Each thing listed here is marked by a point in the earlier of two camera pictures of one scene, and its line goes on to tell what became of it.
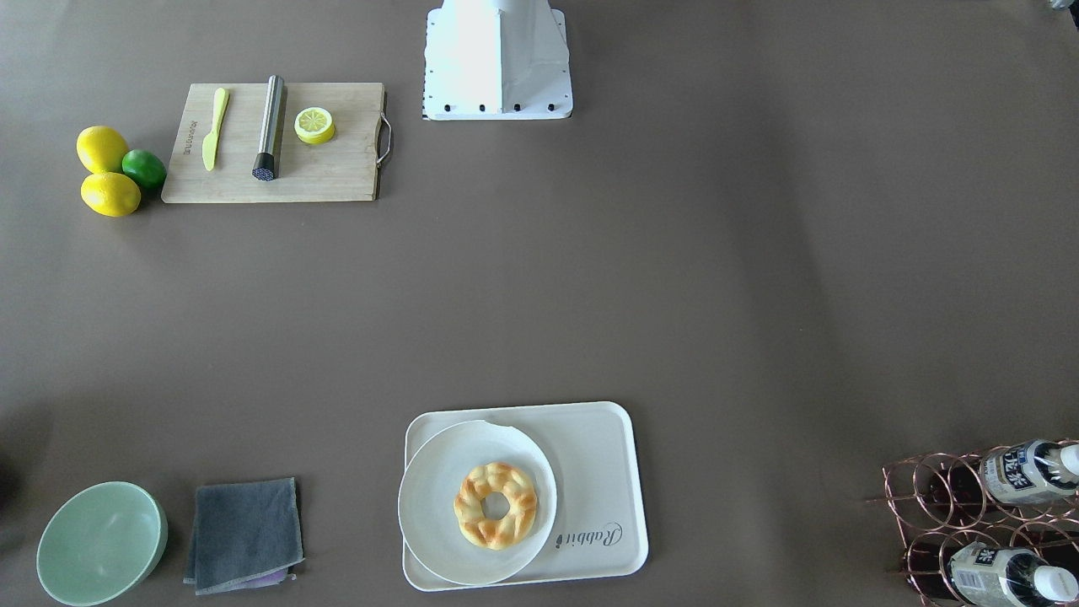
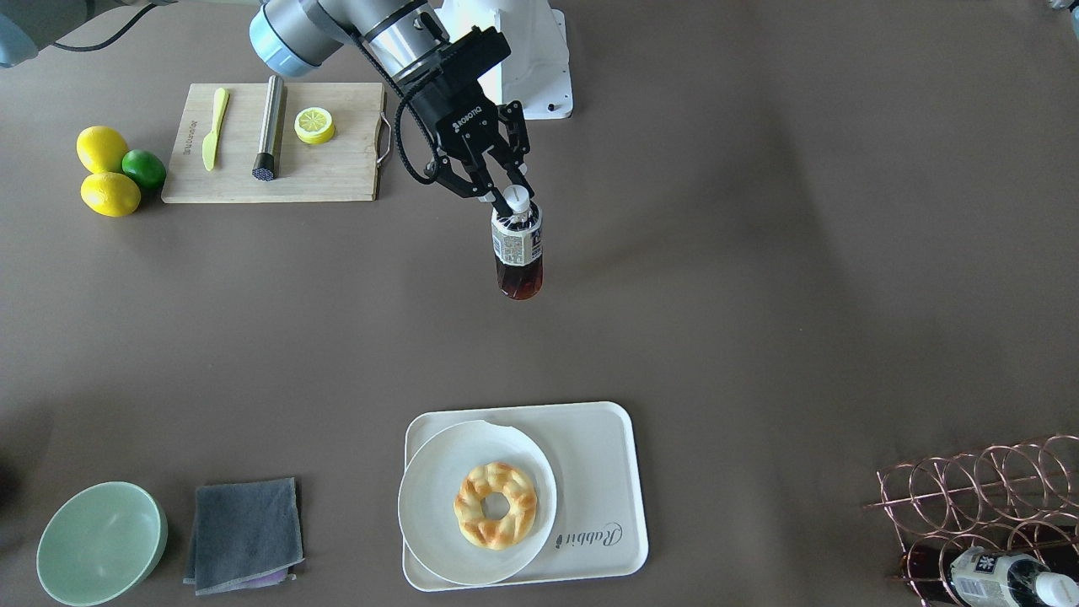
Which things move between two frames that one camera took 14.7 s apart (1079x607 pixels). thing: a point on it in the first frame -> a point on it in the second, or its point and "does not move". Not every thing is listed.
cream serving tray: x=587 y=449 does not move
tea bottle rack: x=984 y=575 -> x=518 y=245
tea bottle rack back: x=1030 y=471 -> x=928 y=558
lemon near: x=110 y=195 does not move
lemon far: x=101 y=149 does not move
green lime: x=146 y=169 does not move
